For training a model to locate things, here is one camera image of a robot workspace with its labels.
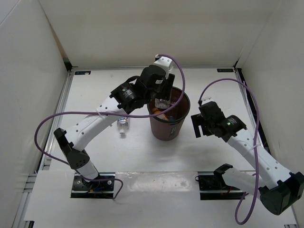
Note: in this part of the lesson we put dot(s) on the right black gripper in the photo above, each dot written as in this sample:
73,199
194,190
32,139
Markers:
198,120

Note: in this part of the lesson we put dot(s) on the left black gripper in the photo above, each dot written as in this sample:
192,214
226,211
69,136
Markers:
166,92

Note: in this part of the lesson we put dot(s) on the clear unlabelled plastic bottle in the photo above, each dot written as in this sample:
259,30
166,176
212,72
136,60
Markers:
163,100

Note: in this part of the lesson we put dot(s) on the orange juice bottle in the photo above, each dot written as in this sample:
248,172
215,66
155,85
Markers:
155,110

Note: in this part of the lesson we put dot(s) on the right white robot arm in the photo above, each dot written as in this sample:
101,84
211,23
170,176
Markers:
274,185

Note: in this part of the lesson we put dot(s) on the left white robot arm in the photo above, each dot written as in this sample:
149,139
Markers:
134,93

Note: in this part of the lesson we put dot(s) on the dark red plastic bin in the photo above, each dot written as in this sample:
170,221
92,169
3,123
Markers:
167,126

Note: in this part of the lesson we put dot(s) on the clear bottle blue orange label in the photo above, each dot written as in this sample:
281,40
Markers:
123,126

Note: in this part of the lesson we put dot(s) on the right blue corner sticker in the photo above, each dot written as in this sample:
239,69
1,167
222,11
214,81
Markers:
225,70

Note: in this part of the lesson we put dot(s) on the blue corner sticker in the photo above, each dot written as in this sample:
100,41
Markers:
225,70
82,73

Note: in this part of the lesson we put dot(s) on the left blue corner sticker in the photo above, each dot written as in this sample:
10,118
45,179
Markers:
82,73

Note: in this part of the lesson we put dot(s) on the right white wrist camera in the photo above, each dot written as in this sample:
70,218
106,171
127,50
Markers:
205,100

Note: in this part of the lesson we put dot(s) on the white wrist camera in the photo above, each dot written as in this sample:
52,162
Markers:
164,63
205,100

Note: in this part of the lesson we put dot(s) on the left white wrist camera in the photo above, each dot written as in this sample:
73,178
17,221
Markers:
164,63

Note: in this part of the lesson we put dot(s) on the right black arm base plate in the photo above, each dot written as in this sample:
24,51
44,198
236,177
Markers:
209,189

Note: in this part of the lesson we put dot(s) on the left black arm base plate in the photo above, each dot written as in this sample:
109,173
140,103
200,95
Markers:
95,190

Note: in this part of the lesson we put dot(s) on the left aluminium frame rail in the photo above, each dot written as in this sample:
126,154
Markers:
44,162

